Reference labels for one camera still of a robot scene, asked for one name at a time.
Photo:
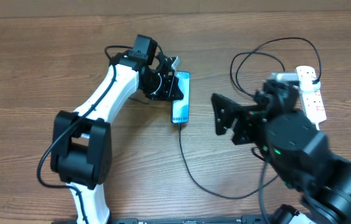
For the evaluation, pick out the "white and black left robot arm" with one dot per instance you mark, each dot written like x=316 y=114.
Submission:
x=80 y=155

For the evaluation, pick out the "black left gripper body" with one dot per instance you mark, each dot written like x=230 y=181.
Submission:
x=159 y=87

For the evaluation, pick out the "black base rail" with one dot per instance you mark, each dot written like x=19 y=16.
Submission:
x=244 y=219

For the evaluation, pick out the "white charger plug adapter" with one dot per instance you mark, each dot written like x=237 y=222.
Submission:
x=308 y=83

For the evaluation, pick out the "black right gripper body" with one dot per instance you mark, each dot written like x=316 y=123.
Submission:
x=251 y=126

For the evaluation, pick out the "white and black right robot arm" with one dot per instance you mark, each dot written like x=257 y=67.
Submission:
x=292 y=145

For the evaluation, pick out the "white power strip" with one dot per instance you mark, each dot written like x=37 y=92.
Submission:
x=312 y=103

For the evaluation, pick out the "blue Samsung Galaxy smartphone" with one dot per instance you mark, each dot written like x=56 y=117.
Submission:
x=180 y=106

